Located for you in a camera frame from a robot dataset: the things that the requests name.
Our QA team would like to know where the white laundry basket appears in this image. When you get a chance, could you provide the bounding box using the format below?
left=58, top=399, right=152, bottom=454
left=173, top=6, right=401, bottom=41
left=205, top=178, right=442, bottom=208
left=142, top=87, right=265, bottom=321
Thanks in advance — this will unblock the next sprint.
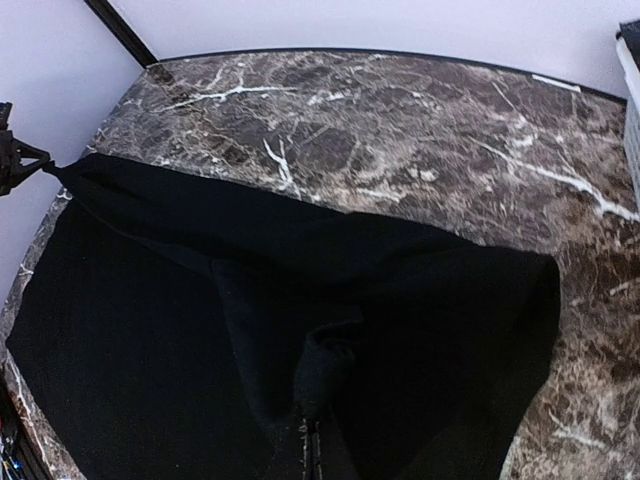
left=616, top=20, right=640, bottom=203

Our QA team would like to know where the left black frame post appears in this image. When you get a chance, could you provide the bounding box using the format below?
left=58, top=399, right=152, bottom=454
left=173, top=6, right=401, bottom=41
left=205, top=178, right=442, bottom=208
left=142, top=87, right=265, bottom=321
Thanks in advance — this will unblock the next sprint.
left=84, top=0, right=158, bottom=68

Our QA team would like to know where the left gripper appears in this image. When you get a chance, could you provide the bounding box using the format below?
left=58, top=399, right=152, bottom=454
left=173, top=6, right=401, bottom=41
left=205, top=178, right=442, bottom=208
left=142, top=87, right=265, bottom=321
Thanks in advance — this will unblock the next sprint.
left=1, top=102, right=51, bottom=195

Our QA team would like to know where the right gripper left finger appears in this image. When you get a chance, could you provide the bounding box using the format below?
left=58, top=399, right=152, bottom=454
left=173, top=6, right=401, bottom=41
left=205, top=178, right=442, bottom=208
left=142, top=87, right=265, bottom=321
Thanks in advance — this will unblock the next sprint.
left=298, top=418, right=311, bottom=480

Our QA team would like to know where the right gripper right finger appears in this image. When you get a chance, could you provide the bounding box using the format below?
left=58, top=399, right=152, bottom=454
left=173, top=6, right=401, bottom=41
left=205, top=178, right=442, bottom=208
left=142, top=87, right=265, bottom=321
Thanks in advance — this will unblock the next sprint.
left=311, top=421, right=323, bottom=480

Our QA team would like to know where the black t-shirt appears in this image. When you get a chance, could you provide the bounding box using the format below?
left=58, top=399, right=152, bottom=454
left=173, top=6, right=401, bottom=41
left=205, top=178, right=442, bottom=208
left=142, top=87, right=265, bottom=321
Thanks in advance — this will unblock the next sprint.
left=7, top=154, right=560, bottom=479

